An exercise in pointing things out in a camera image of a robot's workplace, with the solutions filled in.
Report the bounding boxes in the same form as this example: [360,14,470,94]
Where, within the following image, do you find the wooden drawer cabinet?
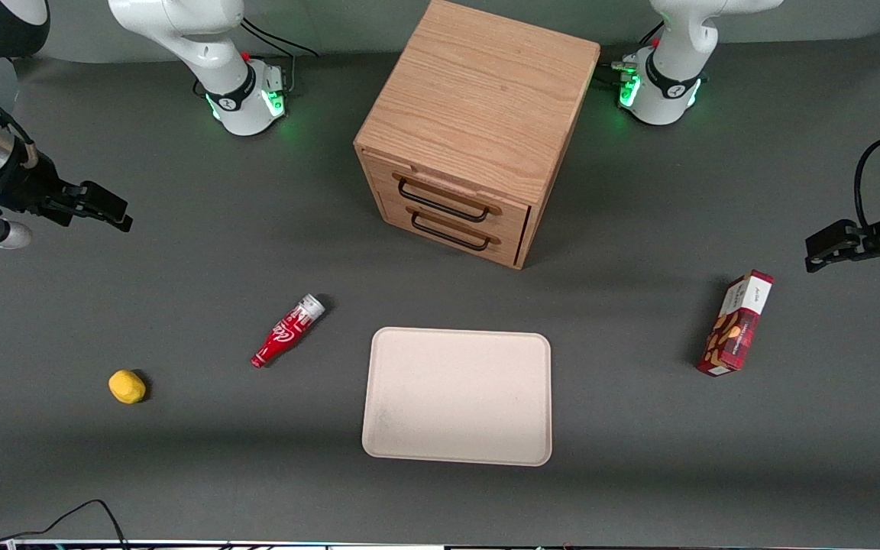
[354,0,601,270]

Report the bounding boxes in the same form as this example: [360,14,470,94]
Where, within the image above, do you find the beige rectangular tray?
[361,327,553,468]

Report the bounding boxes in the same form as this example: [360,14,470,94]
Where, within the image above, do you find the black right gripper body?
[0,153,74,224]

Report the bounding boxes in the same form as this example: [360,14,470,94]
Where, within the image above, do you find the red cola bottle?
[250,294,327,370]

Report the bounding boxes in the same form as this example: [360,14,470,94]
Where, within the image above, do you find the wooden drawer front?
[379,191,527,266]
[364,151,532,239]

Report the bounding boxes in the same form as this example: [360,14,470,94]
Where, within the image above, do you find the black metal drawer handle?
[410,212,491,252]
[397,177,491,224]

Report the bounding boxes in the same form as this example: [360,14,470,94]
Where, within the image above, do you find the red plaid shortbread box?
[696,269,775,377]

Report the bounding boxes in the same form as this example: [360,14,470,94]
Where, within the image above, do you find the black cable at table edge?
[0,499,131,550]

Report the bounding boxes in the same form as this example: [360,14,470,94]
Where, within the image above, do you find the yellow lemon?
[108,369,147,406]

